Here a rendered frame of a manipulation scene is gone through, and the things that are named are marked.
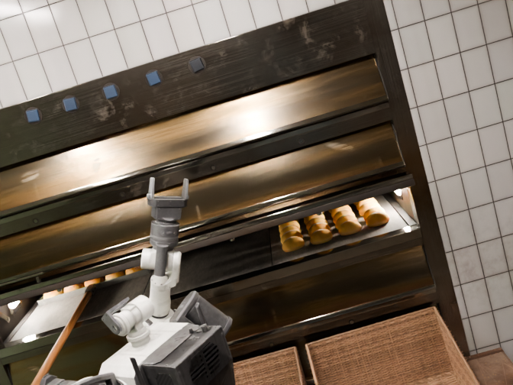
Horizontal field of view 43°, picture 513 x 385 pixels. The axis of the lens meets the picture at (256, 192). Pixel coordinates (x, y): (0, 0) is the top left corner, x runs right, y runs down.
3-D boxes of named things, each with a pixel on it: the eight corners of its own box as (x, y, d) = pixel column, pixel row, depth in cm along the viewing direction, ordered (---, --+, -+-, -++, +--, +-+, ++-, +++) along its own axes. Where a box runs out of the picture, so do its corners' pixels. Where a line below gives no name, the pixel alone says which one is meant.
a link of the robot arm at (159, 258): (179, 233, 205) (176, 266, 207) (146, 229, 204) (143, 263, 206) (177, 242, 194) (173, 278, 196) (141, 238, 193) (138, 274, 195)
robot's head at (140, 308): (159, 323, 176) (150, 295, 174) (135, 343, 168) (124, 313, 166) (143, 323, 180) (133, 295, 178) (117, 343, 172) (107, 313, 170)
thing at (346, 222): (277, 217, 331) (274, 207, 330) (367, 190, 329) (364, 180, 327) (283, 255, 272) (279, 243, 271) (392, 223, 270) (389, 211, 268)
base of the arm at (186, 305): (221, 326, 200) (238, 315, 191) (201, 360, 191) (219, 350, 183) (182, 298, 198) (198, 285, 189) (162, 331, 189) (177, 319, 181)
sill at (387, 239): (5, 352, 272) (1, 344, 271) (418, 232, 262) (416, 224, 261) (0, 359, 266) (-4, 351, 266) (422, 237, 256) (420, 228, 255)
